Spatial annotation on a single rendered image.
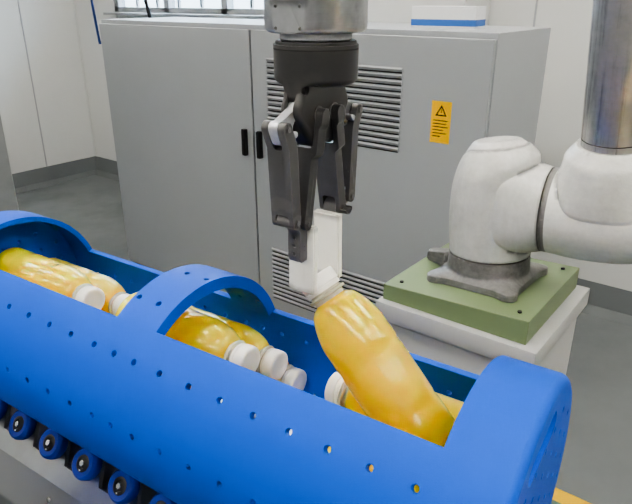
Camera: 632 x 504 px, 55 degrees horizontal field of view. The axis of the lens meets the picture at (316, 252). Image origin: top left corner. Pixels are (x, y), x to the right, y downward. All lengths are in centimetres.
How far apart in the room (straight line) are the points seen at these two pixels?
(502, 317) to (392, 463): 60
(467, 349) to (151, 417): 64
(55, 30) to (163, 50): 293
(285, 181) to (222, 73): 233
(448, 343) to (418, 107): 124
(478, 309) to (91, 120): 536
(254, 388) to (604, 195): 67
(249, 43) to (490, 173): 177
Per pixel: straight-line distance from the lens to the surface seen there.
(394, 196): 237
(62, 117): 604
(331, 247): 62
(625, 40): 102
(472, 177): 113
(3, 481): 111
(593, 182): 106
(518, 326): 110
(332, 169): 59
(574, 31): 336
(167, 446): 68
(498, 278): 118
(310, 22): 52
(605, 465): 254
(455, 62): 218
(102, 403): 74
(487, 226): 114
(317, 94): 55
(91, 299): 92
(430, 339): 119
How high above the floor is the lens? 155
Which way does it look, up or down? 23 degrees down
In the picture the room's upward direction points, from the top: straight up
